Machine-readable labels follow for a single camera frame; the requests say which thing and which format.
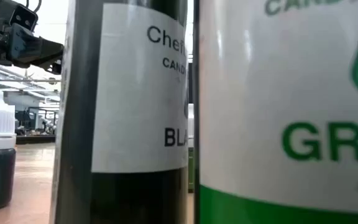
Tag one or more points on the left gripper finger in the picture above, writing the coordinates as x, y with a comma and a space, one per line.
33, 49
56, 67

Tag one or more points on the large green food coloring bottle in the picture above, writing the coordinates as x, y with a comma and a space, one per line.
275, 93

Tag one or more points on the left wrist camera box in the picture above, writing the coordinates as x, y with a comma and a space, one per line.
23, 17

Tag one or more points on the black table frame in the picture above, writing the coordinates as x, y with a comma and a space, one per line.
36, 140

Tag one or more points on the large black food coloring bottle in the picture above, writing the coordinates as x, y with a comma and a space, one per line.
135, 93

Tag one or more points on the black curtain partition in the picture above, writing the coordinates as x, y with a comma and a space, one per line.
190, 81

